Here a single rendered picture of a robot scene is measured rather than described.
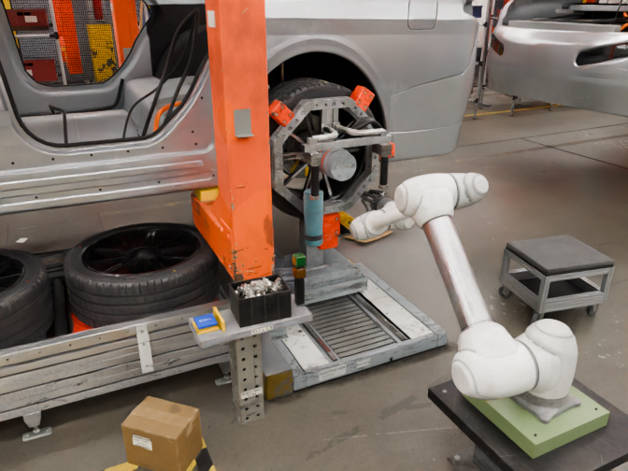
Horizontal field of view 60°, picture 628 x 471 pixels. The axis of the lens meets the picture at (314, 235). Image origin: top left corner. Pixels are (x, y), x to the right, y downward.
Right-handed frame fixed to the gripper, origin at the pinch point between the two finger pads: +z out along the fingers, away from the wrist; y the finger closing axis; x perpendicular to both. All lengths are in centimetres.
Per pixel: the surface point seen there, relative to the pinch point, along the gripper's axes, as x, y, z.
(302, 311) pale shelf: 30, -56, -62
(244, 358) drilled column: 35, -83, -59
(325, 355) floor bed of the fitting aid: -11, -69, -43
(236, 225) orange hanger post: 64, -47, -43
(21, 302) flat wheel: 99, -122, -14
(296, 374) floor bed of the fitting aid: 2, -81, -51
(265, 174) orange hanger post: 69, -25, -43
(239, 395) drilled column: 27, -96, -61
